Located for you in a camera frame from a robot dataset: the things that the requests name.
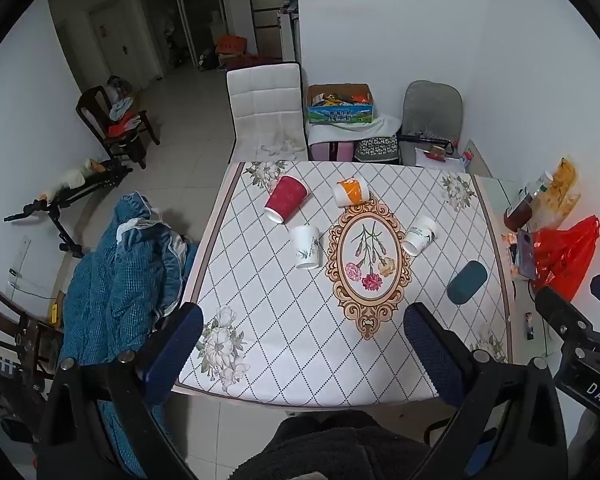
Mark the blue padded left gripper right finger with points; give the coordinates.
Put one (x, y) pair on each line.
(434, 346)

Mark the black trousers legs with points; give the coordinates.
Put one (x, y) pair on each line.
(338, 445)

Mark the glass side table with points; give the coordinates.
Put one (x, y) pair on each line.
(495, 197)

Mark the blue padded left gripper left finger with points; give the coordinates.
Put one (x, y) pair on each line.
(166, 351)

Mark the blue quilted jacket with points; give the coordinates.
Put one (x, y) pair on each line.
(96, 423)

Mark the white paper cup green print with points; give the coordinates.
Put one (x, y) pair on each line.
(420, 235)

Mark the black white patterned bag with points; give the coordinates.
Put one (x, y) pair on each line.
(379, 150)

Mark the small dark lighter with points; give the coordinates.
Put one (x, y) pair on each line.
(528, 326)

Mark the dark wooden chair left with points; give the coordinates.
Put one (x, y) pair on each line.
(33, 342)

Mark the cardboard box with snacks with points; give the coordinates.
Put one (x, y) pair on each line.
(339, 104)

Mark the red plastic bag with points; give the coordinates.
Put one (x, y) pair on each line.
(562, 257)

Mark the floral diamond pattern tablecloth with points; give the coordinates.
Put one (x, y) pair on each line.
(333, 336)

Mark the black wooden chair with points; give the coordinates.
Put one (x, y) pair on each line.
(118, 126)

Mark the pink striped bag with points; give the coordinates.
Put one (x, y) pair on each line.
(333, 151)

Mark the white paper cup bamboo print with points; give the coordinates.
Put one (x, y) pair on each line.
(305, 241)

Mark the grey smartphone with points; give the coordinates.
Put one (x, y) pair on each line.
(525, 255)

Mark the white padded dining chair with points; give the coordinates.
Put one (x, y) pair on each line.
(267, 110)

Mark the red corrugated paper cup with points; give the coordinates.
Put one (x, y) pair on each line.
(286, 198)

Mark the orange and white paper cup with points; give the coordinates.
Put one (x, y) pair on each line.
(351, 192)

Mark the dark teal glasses case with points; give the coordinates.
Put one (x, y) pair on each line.
(467, 282)

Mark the plastic bottle brown liquid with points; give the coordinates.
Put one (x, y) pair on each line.
(520, 212)

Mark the grey cushioned chair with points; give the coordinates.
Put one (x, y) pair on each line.
(433, 115)

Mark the clear bag of food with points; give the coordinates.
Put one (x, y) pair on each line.
(560, 198)

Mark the black tripod stand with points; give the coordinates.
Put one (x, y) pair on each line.
(72, 187)

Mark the white folded cloth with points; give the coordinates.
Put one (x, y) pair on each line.
(383, 126)

